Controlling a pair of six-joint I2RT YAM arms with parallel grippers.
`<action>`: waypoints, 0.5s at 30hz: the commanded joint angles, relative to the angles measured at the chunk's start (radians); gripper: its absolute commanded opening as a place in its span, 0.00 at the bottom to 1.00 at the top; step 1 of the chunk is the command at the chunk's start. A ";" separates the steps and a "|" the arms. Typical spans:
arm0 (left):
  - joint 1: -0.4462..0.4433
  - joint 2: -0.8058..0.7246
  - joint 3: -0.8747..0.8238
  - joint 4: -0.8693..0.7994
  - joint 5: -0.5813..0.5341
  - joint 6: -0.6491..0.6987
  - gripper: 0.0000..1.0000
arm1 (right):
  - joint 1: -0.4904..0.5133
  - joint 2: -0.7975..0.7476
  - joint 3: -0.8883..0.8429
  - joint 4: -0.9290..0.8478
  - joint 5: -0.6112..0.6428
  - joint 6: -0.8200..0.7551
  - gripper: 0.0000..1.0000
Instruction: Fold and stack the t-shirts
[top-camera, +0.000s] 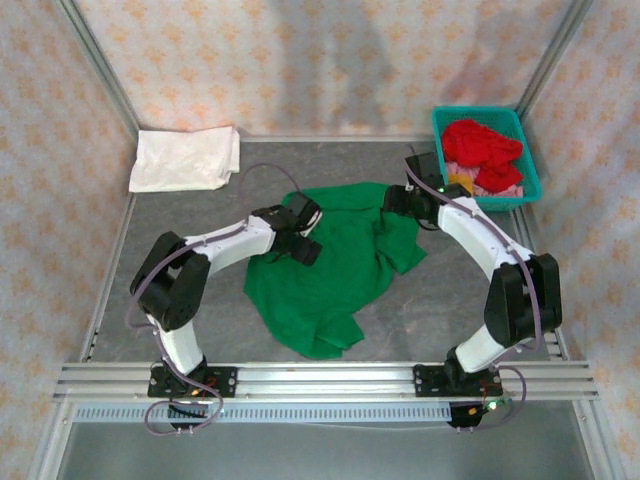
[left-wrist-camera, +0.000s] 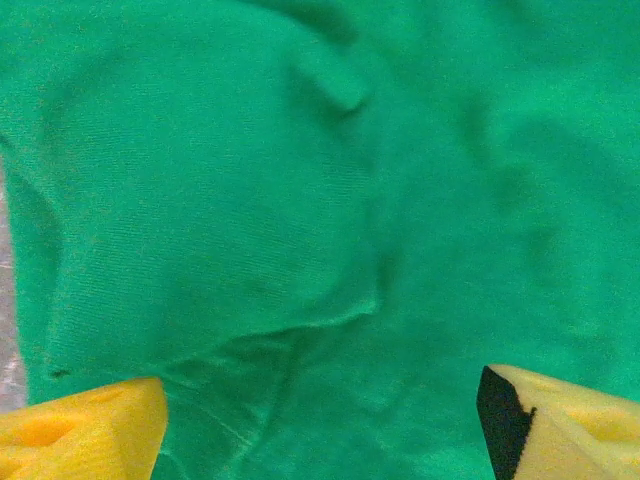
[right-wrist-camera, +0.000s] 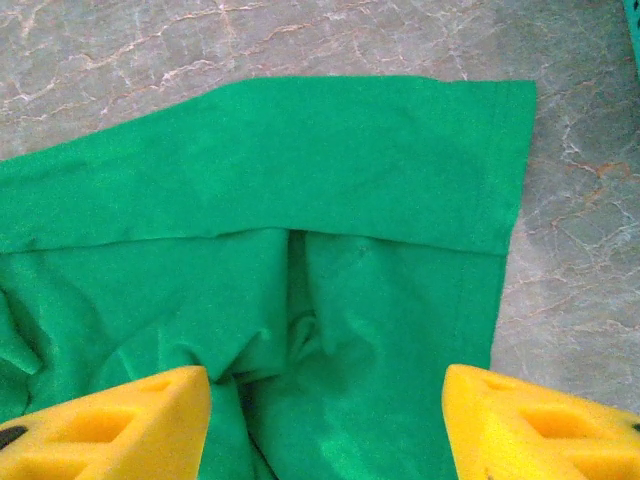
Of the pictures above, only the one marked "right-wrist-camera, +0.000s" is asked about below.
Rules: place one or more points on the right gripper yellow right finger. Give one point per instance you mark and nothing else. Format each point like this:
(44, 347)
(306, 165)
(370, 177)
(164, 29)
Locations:
(540, 430)

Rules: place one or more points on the teal plastic basket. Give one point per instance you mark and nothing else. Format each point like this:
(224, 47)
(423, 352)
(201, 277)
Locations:
(634, 35)

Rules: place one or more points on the green t-shirt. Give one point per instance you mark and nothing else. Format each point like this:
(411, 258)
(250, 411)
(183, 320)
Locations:
(300, 175)

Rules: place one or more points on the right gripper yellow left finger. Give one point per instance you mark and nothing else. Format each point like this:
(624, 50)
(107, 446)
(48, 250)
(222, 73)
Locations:
(100, 430)

